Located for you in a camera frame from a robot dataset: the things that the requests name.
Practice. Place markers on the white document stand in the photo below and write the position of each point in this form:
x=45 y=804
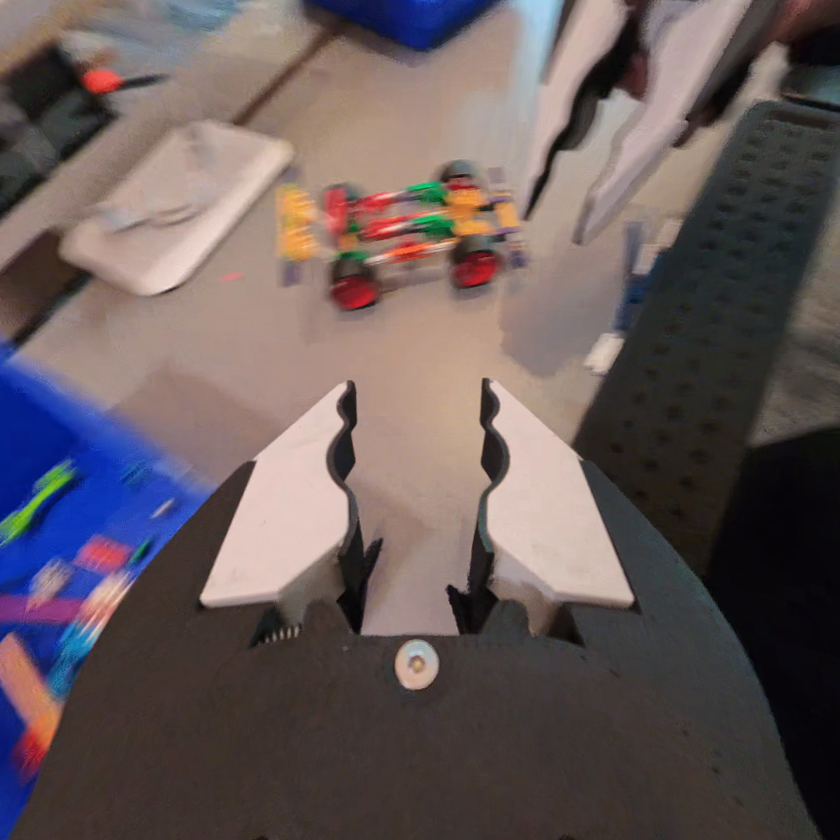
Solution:
x=197 y=216

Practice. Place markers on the orange black tool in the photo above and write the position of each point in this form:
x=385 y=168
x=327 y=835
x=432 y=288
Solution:
x=102 y=81

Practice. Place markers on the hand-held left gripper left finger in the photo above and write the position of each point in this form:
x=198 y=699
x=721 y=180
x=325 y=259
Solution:
x=282 y=525

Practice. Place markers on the black perforated panel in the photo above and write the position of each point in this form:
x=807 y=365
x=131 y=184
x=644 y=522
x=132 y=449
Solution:
x=709 y=328

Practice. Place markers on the black wheel red hub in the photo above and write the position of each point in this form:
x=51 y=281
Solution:
x=354 y=289
x=476 y=266
x=463 y=172

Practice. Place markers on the red and green toy model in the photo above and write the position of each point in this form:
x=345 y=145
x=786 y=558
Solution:
x=407 y=223

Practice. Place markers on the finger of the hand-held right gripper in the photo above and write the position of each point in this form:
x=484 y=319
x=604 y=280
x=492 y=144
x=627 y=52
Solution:
x=577 y=52
x=682 y=65

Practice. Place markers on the blue rod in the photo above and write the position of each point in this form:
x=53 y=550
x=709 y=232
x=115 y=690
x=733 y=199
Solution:
x=633 y=295

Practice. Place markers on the lime green double-ended connector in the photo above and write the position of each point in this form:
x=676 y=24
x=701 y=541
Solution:
x=36 y=502

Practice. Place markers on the pair of white rods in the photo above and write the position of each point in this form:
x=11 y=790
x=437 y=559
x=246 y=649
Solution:
x=604 y=353

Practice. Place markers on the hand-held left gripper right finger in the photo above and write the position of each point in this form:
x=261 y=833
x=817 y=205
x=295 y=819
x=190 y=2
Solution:
x=558 y=525

